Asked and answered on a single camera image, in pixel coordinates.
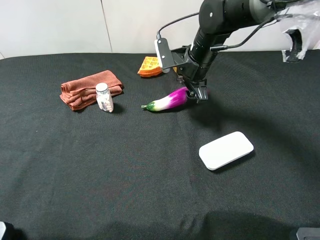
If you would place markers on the white rounded flat box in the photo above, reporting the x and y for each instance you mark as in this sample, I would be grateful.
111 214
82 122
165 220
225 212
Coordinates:
225 150

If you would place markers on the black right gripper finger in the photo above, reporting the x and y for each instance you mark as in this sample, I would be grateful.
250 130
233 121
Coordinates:
191 91
201 91

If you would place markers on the black tablecloth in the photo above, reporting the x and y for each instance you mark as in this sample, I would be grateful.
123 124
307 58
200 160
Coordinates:
136 175

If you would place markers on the folded brown cloth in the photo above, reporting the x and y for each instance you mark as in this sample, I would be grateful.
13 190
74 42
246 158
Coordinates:
80 93

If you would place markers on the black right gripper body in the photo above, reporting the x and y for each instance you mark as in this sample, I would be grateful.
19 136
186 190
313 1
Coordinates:
192 70

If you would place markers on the purple toy eggplant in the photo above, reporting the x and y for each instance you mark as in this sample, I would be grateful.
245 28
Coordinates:
175 99

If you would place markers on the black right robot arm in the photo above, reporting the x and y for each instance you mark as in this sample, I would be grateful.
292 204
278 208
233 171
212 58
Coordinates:
218 19

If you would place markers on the orange toy waffle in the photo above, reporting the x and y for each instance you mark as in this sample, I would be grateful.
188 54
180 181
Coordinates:
150 67

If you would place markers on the clear pill bottle white cap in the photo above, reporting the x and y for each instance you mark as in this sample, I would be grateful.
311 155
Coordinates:
104 98

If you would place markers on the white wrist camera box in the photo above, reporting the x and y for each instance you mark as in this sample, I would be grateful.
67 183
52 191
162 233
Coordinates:
164 55

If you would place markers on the wrapped snack packet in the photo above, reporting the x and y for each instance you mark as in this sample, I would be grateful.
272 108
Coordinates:
179 77

